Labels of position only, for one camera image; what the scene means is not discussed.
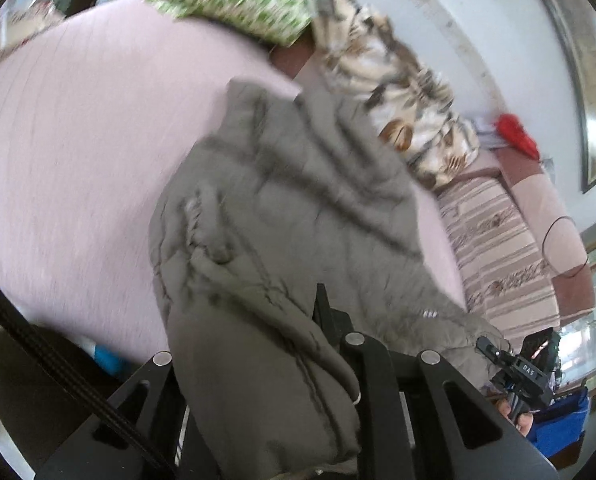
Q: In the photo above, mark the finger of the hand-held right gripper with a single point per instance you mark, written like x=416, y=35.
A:
x=490, y=347

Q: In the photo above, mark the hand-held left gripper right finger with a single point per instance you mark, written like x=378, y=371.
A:
x=378, y=385

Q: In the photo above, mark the striped floral sofa cushion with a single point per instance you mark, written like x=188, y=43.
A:
x=498, y=260

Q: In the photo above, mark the blue round object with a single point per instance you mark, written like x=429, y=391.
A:
x=108, y=362

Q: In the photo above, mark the blue cloth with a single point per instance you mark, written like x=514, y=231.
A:
x=563, y=430

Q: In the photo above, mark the red cloth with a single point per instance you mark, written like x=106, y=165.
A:
x=515, y=132

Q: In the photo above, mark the olive quilted hooded jacket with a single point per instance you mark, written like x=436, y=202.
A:
x=288, y=200

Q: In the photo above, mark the pale grey cloth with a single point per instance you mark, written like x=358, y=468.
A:
x=485, y=132

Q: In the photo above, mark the leaf print blanket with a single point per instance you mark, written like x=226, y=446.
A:
x=378, y=60

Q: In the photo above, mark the large framed picture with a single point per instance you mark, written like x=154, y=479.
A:
x=578, y=85

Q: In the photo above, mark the person's right hand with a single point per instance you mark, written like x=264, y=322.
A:
x=505, y=407

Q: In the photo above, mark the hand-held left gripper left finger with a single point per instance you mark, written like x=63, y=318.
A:
x=142, y=400

